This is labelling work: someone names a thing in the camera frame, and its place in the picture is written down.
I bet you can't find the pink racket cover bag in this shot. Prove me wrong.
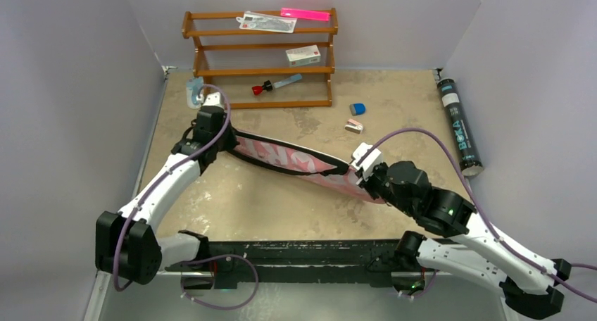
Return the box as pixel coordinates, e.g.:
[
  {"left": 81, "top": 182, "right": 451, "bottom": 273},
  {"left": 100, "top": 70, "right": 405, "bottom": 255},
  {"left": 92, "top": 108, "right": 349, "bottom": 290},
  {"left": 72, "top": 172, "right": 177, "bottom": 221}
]
[{"left": 230, "top": 130, "right": 384, "bottom": 204}]

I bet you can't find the black shuttlecock tube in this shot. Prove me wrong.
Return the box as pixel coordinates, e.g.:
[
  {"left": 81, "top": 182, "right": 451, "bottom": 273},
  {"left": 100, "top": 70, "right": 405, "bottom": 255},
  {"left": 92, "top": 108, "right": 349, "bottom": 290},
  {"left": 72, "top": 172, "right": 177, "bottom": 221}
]
[{"left": 437, "top": 78, "right": 484, "bottom": 177}]

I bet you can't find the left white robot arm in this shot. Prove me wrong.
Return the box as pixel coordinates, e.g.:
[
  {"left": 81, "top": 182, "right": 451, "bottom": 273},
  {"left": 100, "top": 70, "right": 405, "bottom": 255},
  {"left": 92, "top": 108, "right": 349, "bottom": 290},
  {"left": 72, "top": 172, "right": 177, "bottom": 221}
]
[{"left": 95, "top": 105, "right": 238, "bottom": 284}]

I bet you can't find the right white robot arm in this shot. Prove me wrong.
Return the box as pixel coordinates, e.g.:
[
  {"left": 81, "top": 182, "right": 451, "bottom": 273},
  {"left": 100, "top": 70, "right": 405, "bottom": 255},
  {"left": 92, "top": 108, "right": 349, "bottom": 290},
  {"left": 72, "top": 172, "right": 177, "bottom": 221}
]
[{"left": 354, "top": 161, "right": 571, "bottom": 320}]

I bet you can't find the light blue packaged item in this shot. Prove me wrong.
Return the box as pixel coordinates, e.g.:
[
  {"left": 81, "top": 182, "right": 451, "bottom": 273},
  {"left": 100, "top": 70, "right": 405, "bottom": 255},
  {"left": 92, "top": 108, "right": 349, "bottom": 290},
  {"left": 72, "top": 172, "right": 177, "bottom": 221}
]
[{"left": 186, "top": 77, "right": 205, "bottom": 110}]

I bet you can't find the wooden three-tier shelf rack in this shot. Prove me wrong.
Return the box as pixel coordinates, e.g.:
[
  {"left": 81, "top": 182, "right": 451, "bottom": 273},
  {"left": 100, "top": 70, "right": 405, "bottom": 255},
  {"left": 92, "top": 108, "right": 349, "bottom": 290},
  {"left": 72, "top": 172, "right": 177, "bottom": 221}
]
[{"left": 181, "top": 8, "right": 339, "bottom": 109}]

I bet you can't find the white pink small clip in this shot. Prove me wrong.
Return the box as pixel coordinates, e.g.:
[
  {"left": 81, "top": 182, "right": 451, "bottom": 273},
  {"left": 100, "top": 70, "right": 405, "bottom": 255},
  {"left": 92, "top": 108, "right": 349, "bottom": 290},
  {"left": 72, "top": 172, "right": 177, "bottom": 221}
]
[{"left": 344, "top": 118, "right": 364, "bottom": 134}]

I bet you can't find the blue grey eraser block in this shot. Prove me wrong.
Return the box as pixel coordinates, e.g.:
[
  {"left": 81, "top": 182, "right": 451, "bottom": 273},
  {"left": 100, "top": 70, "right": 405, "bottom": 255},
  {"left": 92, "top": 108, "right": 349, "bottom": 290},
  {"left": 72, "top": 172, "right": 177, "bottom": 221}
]
[{"left": 349, "top": 103, "right": 366, "bottom": 116}]

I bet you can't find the light blue glue stick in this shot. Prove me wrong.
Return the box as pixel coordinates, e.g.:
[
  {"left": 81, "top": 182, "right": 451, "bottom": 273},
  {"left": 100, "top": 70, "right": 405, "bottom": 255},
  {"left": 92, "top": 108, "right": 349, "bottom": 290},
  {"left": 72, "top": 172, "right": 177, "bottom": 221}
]
[{"left": 272, "top": 74, "right": 303, "bottom": 89}]

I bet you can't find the clear plastic blister package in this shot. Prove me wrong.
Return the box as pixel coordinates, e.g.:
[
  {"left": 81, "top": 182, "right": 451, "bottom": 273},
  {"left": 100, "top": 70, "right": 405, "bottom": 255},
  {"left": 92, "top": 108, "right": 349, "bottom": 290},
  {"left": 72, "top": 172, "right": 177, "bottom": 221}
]
[{"left": 236, "top": 11, "right": 298, "bottom": 33}]

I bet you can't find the white red small box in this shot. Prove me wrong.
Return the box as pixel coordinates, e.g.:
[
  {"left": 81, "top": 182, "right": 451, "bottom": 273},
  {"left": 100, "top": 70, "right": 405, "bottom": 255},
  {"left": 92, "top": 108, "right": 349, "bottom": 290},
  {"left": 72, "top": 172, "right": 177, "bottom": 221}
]
[{"left": 285, "top": 45, "right": 321, "bottom": 68}]

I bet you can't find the pink flat ruler package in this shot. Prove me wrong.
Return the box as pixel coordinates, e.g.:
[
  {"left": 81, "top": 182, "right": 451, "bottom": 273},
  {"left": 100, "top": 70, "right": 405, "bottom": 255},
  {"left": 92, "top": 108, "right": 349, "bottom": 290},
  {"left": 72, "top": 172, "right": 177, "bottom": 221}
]
[{"left": 280, "top": 8, "right": 331, "bottom": 22}]

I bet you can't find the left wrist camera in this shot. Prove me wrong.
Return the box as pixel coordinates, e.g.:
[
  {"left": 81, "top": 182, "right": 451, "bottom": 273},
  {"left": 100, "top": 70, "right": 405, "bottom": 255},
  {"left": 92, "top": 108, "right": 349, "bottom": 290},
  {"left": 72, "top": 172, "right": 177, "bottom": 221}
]
[{"left": 195, "top": 92, "right": 225, "bottom": 109}]

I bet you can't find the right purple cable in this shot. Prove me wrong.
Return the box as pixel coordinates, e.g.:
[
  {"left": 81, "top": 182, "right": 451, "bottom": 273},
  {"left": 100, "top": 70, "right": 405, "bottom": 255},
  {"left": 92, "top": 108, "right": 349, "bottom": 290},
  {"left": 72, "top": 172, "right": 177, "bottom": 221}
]
[{"left": 368, "top": 127, "right": 597, "bottom": 303}]

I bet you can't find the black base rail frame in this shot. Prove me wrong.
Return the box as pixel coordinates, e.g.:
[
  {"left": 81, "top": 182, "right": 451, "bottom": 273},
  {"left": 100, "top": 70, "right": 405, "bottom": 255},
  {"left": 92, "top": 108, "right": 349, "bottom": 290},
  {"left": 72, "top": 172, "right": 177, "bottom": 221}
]
[{"left": 95, "top": 237, "right": 507, "bottom": 292}]

